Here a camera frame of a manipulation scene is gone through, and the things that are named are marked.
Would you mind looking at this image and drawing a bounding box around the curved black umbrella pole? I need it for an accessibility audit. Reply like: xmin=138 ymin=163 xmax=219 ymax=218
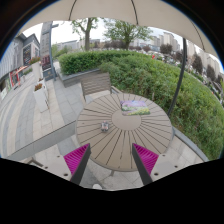
xmin=167 ymin=38 xmax=188 ymax=118

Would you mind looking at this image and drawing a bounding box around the slatted outdoor chair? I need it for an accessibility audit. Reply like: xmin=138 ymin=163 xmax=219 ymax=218
xmin=81 ymin=73 xmax=120 ymax=101

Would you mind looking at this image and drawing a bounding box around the far white planter box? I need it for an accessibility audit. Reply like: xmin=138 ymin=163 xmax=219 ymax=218
xmin=29 ymin=56 xmax=43 ymax=81

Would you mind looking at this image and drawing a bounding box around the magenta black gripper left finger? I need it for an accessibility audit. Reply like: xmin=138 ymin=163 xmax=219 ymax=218
xmin=64 ymin=144 xmax=91 ymax=185

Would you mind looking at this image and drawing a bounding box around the beige patio umbrella canopy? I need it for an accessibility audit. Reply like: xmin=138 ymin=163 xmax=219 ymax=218
xmin=20 ymin=0 xmax=216 ymax=56

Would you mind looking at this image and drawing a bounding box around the white planter box with flowers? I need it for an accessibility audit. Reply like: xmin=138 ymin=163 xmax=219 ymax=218
xmin=33 ymin=83 xmax=49 ymax=112

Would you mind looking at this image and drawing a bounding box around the floral mouse pad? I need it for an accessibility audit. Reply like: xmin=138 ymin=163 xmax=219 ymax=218
xmin=120 ymin=100 xmax=150 ymax=116

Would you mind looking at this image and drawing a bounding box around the trimmed green hedge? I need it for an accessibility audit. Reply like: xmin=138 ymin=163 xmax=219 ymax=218
xmin=59 ymin=50 xmax=224 ymax=160

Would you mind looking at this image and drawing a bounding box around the round slatted patio table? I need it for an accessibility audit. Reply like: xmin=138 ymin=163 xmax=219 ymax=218
xmin=76 ymin=93 xmax=173 ymax=172

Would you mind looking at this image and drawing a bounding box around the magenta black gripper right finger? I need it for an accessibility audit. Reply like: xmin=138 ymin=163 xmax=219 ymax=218
xmin=132 ymin=143 xmax=159 ymax=185

